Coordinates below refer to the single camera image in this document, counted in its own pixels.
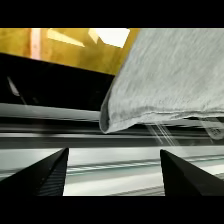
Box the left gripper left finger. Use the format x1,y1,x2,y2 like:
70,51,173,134
0,147,70,197

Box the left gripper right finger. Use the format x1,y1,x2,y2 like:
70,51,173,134
159,148,224,197

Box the grey shirt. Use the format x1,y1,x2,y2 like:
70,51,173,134
99,28,224,135

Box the silver frame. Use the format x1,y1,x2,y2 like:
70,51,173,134
0,102,224,197

